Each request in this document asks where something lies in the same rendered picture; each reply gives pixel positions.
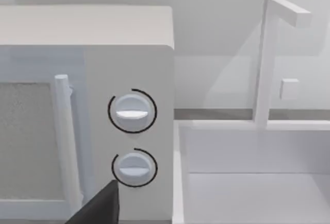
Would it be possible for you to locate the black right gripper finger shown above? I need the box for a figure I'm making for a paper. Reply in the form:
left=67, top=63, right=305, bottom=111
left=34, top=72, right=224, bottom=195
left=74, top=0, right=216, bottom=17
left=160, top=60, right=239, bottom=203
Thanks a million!
left=64, top=179, right=120, bottom=224

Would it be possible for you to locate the white microwave knob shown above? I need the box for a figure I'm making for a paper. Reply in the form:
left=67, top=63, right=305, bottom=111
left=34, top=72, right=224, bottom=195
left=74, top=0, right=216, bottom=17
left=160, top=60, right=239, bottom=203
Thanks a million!
left=113, top=94, right=152, bottom=129
left=117, top=153, right=153, bottom=185

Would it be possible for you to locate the microwave door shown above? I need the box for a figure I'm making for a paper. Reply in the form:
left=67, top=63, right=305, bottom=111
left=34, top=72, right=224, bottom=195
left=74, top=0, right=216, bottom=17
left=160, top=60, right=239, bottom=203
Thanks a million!
left=0, top=47, right=90, bottom=224

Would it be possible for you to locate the white sink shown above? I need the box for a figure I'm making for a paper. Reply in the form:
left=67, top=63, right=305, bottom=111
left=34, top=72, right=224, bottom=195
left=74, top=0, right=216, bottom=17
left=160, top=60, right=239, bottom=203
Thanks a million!
left=172, top=119, right=330, bottom=224

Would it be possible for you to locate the pale microwave oven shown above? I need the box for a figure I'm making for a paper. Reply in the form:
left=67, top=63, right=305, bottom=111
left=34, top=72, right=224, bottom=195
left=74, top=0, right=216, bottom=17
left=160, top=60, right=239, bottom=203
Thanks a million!
left=0, top=5, right=176, bottom=224

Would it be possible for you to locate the tall white tap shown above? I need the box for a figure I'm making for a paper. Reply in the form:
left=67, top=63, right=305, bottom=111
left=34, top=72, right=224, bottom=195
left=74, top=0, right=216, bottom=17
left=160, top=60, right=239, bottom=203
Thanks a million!
left=251, top=0, right=312, bottom=129

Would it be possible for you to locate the small white tap lever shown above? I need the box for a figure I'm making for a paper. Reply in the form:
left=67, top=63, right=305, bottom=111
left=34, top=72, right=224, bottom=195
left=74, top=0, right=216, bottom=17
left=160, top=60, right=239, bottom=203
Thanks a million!
left=279, top=78, right=300, bottom=99

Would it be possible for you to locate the white microwave door handle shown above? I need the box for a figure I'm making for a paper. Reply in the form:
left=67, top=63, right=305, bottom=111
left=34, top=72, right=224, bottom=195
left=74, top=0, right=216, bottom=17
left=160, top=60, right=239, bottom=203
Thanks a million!
left=54, top=74, right=83, bottom=218

